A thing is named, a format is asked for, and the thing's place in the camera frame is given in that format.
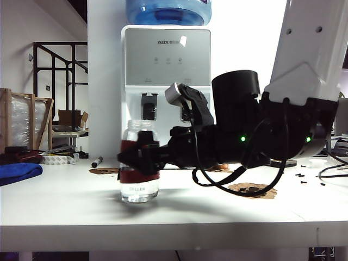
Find open cardboard box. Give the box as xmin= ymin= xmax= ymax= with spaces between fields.
xmin=57 ymin=109 xmax=89 ymax=130

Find black robot wrist cable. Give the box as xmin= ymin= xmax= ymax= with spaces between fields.
xmin=191 ymin=100 xmax=289 ymax=198

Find black metal stair railing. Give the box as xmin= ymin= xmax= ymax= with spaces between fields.
xmin=33 ymin=41 xmax=89 ymax=126

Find grey metal side table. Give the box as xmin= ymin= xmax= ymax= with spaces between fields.
xmin=52 ymin=125 xmax=90 ymax=150

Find dark red box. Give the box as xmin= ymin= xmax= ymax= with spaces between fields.
xmin=4 ymin=146 xmax=44 ymax=164

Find blue water jug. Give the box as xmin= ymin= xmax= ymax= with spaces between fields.
xmin=125 ymin=0 xmax=213 ymax=27

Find wooden crate frame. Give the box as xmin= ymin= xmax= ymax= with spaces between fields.
xmin=0 ymin=87 xmax=54 ymax=154

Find black soldering iron cable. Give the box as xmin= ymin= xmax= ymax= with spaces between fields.
xmin=327 ymin=151 xmax=348 ymax=164

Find silver wrist camera black mount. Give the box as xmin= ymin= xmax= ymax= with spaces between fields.
xmin=165 ymin=83 xmax=215 ymax=128

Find grey monitor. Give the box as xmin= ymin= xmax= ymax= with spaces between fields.
xmin=334 ymin=98 xmax=348 ymax=136

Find dark brown chip pile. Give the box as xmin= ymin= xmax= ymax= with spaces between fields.
xmin=239 ymin=186 xmax=269 ymax=198

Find clear bottle two red bands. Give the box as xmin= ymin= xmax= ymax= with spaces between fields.
xmin=120 ymin=119 xmax=160 ymax=204

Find white tape roll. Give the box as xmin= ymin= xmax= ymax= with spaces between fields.
xmin=40 ymin=152 xmax=80 ymax=165

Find clear plastic wrapped panel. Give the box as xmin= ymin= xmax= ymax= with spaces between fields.
xmin=10 ymin=96 xmax=47 ymax=150

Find white AUX water dispenser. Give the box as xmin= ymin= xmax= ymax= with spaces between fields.
xmin=120 ymin=24 xmax=215 ymax=170

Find black looped cable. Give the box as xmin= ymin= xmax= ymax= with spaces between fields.
xmin=317 ymin=162 xmax=348 ymax=180

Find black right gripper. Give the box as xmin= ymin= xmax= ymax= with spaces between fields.
xmin=116 ymin=126 xmax=219 ymax=176

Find blue folded cloth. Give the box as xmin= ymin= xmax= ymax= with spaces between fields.
xmin=0 ymin=162 xmax=44 ymax=187

